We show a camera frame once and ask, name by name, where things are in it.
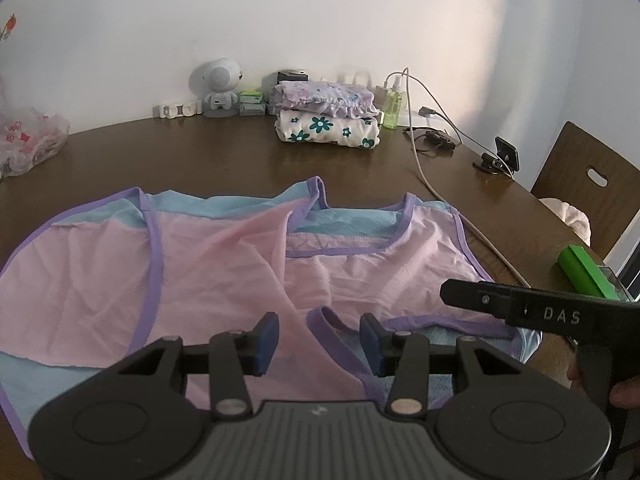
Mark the cream cloth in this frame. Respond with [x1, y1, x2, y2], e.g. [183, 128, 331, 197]
[538, 197, 592, 246]

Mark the brown wooden chair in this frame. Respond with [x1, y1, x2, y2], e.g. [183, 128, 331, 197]
[529, 120, 640, 261]

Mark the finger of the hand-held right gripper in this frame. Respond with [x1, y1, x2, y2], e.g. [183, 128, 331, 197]
[440, 278, 511, 321]

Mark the bright green plastic object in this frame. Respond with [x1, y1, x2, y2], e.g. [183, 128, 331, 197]
[557, 243, 621, 302]

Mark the green spray bottle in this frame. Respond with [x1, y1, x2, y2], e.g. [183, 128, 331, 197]
[382, 73, 405, 129]

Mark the clear printed plastic bag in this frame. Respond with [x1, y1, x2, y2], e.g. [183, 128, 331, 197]
[0, 104, 71, 179]

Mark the thick white cable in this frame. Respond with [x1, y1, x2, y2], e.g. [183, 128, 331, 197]
[402, 67, 529, 289]

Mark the thin grey cable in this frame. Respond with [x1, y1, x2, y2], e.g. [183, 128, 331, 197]
[407, 72, 517, 177]

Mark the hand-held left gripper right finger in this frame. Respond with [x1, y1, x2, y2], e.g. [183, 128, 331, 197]
[359, 311, 523, 417]

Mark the person's right hand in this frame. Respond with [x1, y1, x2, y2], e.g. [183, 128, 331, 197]
[567, 357, 640, 410]

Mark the folded white teal-flowered cloth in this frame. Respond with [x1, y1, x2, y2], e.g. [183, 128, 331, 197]
[274, 108, 384, 150]

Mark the pink and blue tank top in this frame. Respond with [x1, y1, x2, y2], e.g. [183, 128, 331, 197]
[0, 175, 544, 461]

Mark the folded lilac floral cloth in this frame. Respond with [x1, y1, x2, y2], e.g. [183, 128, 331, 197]
[272, 79, 380, 117]

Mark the white robot-shaped speaker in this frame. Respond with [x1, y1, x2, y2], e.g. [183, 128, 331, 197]
[188, 57, 245, 119]

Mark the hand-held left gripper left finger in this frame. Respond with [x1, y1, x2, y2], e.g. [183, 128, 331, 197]
[116, 311, 280, 418]

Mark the clear plastic box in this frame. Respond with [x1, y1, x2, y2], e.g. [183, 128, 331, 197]
[597, 262, 634, 302]

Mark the black phone stand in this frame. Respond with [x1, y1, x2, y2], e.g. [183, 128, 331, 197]
[473, 152, 501, 175]

